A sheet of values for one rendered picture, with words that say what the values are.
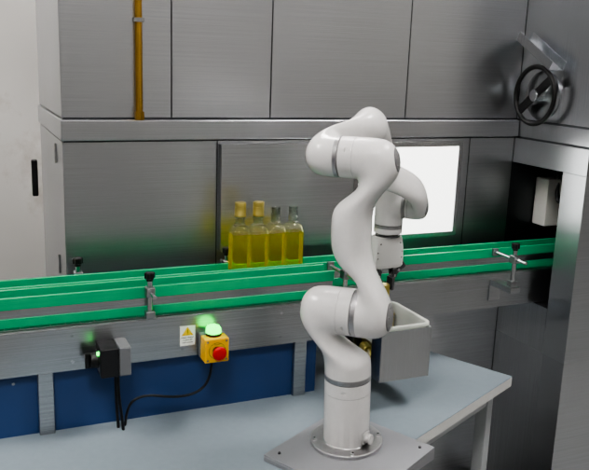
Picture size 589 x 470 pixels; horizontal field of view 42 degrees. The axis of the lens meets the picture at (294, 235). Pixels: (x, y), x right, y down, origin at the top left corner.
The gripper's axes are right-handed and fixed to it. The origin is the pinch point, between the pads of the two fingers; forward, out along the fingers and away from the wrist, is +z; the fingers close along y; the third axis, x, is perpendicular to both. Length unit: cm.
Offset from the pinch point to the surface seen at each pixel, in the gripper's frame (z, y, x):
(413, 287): 8.1, -21.3, -15.2
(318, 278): -0.9, 17.9, -8.8
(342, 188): -22.8, -3.1, -34.1
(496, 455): 87, -75, -26
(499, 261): 3, -58, -16
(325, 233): -7.8, 2.5, -34.1
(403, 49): -69, -25, -37
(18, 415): 29, 105, -11
